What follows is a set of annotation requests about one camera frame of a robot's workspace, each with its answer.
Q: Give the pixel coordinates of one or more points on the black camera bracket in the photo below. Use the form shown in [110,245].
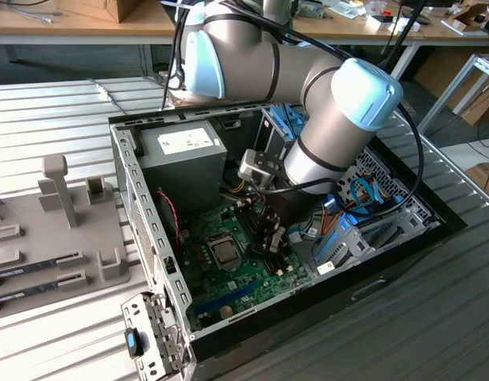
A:
[274,164]

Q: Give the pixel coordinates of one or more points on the blue drive latch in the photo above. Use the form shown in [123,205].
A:
[282,119]

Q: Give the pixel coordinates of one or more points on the green motherboard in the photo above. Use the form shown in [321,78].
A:
[244,285]

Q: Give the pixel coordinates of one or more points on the long wooden desk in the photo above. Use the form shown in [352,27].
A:
[70,28]

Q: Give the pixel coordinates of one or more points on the small cardboard box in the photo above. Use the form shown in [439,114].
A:
[482,174]

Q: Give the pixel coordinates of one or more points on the silver coin battery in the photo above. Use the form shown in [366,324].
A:
[226,310]

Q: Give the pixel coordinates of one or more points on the grey power supply unit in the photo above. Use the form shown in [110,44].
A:
[181,178]

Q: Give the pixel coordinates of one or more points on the blue expansion slot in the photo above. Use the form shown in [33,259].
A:
[228,295]

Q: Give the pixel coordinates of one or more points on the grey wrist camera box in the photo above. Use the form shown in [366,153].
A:
[248,164]

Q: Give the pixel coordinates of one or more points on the white barcode sticker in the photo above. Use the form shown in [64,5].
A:
[326,268]

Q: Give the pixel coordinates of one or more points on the black RAM slot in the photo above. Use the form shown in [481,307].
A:
[249,218]
[244,220]
[258,213]
[254,216]

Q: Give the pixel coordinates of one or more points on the blue disk carrier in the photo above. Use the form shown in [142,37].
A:
[349,220]

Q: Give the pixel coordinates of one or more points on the grey card retainer bracket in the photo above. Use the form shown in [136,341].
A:
[165,331]

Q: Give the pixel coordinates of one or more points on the black latch teal button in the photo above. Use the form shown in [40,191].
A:
[138,343]

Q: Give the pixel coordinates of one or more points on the grey parts rack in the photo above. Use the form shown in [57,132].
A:
[42,238]

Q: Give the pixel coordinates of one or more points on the dark RAM stick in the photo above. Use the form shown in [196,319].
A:
[30,290]
[30,268]

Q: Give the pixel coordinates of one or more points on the grey disk bay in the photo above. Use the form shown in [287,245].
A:
[349,244]

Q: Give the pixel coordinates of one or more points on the white paper box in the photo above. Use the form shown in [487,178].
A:
[377,24]

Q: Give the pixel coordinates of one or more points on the black open PC case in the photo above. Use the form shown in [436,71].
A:
[308,317]

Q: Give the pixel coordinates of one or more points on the aluminium profile frame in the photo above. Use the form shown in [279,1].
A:
[455,84]

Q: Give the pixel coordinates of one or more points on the brown cardboard box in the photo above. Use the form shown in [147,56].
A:
[123,10]

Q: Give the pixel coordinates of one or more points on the black stand pole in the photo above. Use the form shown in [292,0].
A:
[403,31]

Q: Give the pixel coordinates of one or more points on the CPU socket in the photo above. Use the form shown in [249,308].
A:
[208,254]

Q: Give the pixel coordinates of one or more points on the open cardboard box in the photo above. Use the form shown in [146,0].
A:
[467,18]

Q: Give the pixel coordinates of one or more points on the black case fan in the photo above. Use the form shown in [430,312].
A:
[167,214]

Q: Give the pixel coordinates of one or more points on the large flat cardboard box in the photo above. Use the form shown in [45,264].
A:
[439,71]

